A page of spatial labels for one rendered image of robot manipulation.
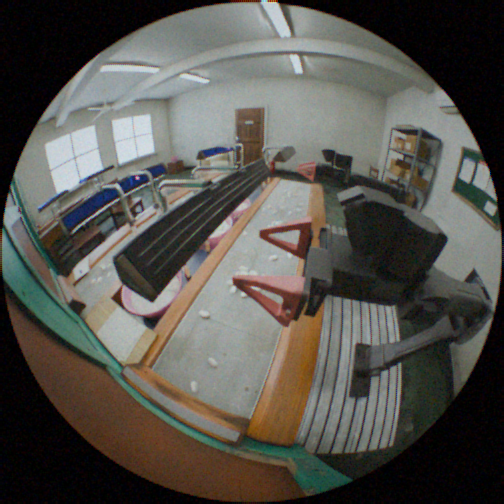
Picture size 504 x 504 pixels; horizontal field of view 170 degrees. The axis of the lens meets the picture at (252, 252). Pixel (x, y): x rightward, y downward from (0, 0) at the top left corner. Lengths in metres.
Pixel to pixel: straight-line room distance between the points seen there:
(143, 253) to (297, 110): 5.06
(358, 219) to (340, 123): 5.00
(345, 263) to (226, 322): 0.42
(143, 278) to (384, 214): 0.26
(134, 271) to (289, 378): 0.41
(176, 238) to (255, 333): 0.36
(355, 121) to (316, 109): 1.09
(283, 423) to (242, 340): 0.26
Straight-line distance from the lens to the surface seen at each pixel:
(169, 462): 0.25
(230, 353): 0.50
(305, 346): 0.49
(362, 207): 0.15
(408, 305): 0.24
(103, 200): 0.78
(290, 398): 0.46
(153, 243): 0.24
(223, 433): 0.37
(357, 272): 0.17
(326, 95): 5.23
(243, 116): 5.44
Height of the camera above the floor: 1.22
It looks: 40 degrees down
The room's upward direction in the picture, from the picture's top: straight up
